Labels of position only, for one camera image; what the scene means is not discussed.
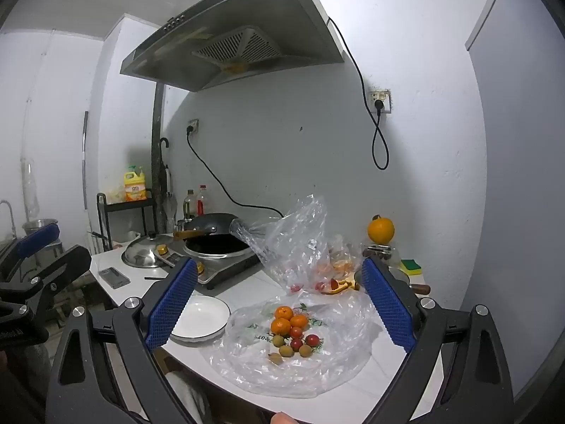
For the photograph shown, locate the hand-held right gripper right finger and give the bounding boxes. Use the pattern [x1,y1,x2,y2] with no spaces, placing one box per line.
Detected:
[362,256,515,424]

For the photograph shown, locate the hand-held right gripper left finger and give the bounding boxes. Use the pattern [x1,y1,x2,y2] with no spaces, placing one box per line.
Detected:
[45,257,213,424]

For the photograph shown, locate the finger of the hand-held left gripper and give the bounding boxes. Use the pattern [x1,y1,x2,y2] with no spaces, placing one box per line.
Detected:
[0,223,63,282]
[0,244,93,319]

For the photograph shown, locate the white plate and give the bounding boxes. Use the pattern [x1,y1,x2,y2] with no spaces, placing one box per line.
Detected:
[170,295,231,344]

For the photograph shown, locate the printed plastic bag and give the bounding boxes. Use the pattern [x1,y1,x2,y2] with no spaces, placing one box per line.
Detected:
[209,289,385,398]

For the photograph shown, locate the steel sink pot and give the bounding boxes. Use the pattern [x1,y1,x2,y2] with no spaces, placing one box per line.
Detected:
[22,218,60,240]

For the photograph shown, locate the steel faucet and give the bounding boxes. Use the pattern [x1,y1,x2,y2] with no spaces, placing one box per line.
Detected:
[0,200,17,240]

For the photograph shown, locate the steel pot lid with knob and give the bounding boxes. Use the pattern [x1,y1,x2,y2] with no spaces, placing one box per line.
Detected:
[353,269,432,296]

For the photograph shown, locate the orange peel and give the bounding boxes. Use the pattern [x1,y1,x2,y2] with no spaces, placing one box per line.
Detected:
[322,279,356,296]

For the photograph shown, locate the clear box of dark dates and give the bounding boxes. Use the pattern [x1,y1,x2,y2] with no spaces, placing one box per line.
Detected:
[361,242,402,271]

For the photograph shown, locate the small silver rectangular case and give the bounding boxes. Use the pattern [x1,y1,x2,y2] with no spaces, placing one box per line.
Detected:
[98,267,131,290]

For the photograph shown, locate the steel wok lid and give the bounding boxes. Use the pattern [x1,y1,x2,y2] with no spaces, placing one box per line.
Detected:
[121,234,173,269]

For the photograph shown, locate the steel induction cooker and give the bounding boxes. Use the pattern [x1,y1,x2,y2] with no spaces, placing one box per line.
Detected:
[156,241,261,291]

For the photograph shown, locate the steel rimmed wok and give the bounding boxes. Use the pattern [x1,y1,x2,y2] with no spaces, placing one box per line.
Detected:
[183,234,253,272]

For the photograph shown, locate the black metal rack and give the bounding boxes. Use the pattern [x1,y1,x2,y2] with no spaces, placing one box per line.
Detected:
[96,192,159,252]

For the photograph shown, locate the yellow detergent bottle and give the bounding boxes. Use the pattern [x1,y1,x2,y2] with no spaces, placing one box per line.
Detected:
[123,165,148,203]

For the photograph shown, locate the clear plastic bag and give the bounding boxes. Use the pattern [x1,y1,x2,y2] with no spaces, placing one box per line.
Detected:
[230,193,367,294]

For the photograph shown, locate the black umbrella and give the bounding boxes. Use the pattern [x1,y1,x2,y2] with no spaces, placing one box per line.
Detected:
[159,137,178,230]

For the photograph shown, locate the dark vertical pipe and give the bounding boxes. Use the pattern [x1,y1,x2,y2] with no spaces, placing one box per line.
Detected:
[150,80,165,235]

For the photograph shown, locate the steel range hood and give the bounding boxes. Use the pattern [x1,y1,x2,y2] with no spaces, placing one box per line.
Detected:
[120,0,346,93]

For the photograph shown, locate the black pan wooden handle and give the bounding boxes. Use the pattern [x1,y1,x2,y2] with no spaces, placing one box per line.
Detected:
[173,213,241,240]

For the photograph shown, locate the black cooker power cable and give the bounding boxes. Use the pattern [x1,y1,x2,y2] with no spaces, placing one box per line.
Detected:
[185,126,285,219]

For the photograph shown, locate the black range hood cable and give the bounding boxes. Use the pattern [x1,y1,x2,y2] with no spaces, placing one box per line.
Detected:
[327,17,390,170]

